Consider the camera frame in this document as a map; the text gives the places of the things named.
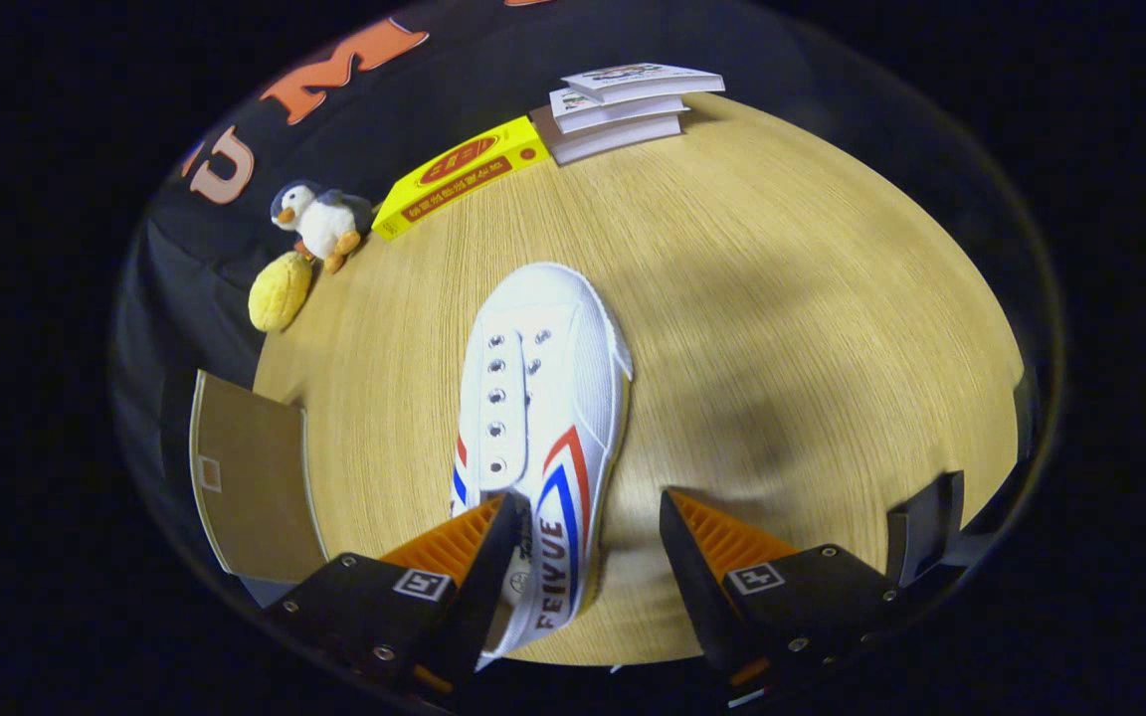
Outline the white illustrated cover book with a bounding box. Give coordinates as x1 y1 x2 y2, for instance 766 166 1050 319
561 63 726 105
548 88 690 135

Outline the brown fabric storage box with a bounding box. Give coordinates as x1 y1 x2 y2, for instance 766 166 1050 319
188 370 330 586

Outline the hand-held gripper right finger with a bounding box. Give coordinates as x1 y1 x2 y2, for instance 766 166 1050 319
659 487 907 709

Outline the yellow textured plush toy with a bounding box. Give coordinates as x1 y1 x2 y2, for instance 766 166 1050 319
248 252 314 333

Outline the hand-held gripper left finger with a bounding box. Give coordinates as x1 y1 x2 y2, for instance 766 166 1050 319
265 492 524 712

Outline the white striped canvas shoe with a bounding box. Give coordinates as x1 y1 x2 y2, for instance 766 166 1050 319
449 262 634 672

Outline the penguin plush toy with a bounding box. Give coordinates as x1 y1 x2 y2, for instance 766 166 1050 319
270 180 375 275

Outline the yellow book with red label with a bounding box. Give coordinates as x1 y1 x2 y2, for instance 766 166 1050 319
372 116 552 242

